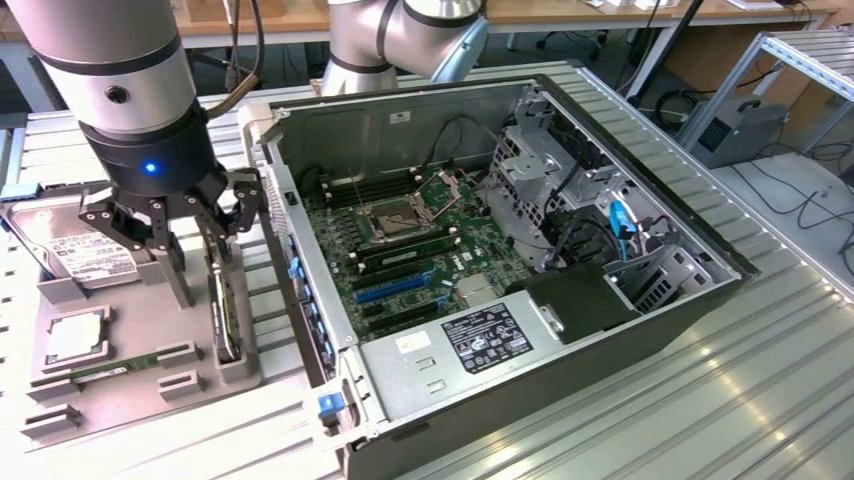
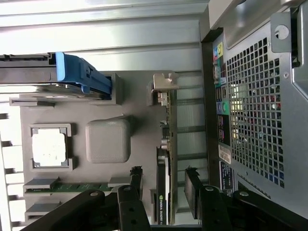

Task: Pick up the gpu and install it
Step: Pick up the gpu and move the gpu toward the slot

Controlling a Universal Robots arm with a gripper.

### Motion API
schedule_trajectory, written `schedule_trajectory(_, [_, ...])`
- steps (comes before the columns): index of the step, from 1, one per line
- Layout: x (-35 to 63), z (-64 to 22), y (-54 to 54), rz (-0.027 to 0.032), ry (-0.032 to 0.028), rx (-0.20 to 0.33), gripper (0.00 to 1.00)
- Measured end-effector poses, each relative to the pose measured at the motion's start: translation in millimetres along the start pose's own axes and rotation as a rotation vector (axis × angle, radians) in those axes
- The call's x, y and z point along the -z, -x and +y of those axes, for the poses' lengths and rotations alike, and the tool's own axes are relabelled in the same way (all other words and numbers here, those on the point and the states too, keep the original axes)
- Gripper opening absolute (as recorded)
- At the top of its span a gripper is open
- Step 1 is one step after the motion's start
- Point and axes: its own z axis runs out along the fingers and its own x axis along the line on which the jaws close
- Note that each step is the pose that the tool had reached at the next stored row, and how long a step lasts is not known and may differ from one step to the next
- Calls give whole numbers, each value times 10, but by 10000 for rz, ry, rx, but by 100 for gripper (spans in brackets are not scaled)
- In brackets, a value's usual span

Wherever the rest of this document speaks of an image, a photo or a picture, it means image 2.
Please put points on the grey plastic parts rack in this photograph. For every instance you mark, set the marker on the grey plastic parts rack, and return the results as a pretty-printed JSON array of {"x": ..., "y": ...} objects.
[{"x": 79, "y": 173}]

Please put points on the silver CPU chip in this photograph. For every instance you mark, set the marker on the silver CPU chip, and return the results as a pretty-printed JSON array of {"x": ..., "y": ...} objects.
[{"x": 49, "y": 149}]

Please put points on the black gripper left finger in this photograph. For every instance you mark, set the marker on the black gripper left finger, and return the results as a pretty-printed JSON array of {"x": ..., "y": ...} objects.
[{"x": 132, "y": 211}]

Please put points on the silver hard disk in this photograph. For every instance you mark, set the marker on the silver hard disk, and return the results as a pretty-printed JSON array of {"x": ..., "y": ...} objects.
[{"x": 24, "y": 74}]

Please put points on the green RAM stick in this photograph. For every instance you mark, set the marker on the green RAM stick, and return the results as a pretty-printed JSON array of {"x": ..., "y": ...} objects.
[{"x": 79, "y": 187}]

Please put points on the open black PC case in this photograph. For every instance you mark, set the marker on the open black PC case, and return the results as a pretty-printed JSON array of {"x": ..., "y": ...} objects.
[{"x": 286, "y": 96}]

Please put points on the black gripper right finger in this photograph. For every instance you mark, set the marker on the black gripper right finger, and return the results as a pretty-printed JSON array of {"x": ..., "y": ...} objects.
[{"x": 211, "y": 209}]

